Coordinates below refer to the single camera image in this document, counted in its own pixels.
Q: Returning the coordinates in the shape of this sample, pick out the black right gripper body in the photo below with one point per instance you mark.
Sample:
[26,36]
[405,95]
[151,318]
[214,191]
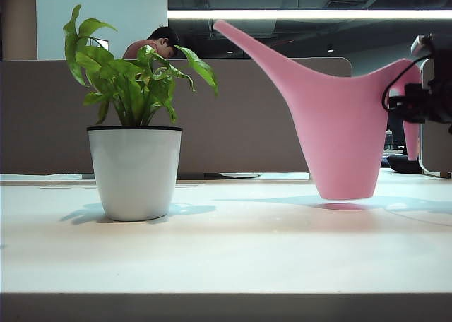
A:
[441,89]

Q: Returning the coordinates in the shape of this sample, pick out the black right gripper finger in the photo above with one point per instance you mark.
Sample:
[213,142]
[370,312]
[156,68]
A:
[413,101]

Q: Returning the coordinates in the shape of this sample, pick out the pink plastic watering can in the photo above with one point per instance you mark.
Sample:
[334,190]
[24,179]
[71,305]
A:
[335,124]

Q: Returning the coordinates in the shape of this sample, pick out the green leafy plant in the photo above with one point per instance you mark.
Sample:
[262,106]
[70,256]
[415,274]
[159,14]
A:
[130,85]

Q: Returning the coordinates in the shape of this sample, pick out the white plant pot black rim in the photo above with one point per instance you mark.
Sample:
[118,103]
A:
[134,173]

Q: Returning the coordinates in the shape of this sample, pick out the dark blue bag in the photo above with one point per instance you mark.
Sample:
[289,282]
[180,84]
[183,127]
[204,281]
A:
[402,164]

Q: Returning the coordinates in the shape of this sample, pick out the black ceiling spotlight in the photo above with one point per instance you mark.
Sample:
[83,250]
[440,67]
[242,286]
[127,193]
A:
[330,48]

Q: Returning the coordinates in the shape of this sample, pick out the white ceiling light strip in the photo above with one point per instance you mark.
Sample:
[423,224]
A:
[300,14]

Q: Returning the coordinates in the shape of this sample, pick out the dark grey partition panel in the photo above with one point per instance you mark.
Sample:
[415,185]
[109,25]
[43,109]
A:
[240,124]

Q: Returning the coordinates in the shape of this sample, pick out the person in pink shirt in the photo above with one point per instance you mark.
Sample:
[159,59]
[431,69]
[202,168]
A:
[162,39]

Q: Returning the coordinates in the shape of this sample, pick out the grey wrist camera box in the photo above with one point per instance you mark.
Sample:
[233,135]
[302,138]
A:
[422,44]

